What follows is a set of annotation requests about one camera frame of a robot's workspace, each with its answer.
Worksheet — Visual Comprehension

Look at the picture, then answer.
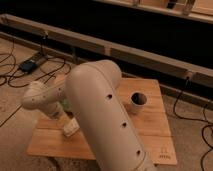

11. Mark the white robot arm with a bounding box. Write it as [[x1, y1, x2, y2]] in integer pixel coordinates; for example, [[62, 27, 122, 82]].
[[22, 60, 157, 171]]

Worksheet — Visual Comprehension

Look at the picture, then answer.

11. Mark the green ceramic bowl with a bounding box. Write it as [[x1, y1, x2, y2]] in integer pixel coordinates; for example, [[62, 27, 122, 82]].
[[61, 100, 71, 112]]

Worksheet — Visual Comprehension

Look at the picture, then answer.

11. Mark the black power adapter box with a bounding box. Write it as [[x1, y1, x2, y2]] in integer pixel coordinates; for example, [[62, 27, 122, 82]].
[[19, 60, 37, 73]]

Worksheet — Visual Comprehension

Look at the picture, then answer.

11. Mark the white cup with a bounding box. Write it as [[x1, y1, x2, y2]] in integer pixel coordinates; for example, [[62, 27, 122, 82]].
[[130, 92, 147, 114]]

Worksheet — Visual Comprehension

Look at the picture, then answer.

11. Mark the black floor cable left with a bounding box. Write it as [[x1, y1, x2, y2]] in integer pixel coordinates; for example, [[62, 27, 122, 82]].
[[0, 36, 73, 128]]

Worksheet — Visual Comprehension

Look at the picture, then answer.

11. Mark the black floor cable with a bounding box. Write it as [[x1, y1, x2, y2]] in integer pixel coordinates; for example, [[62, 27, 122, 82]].
[[0, 36, 73, 128], [172, 77, 213, 171]]

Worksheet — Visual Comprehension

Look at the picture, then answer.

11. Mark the black floor cable right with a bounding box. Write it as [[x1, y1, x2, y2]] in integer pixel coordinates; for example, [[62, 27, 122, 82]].
[[172, 77, 213, 171]]

